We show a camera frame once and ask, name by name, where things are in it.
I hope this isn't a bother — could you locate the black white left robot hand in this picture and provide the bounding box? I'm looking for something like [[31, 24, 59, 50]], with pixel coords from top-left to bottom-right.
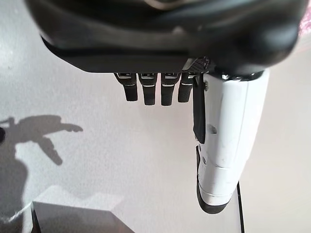
[[24, 0, 304, 215]]

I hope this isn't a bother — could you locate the grey cabinet with dark edge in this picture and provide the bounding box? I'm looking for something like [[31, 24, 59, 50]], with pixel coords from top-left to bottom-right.
[[236, 181, 311, 233]]

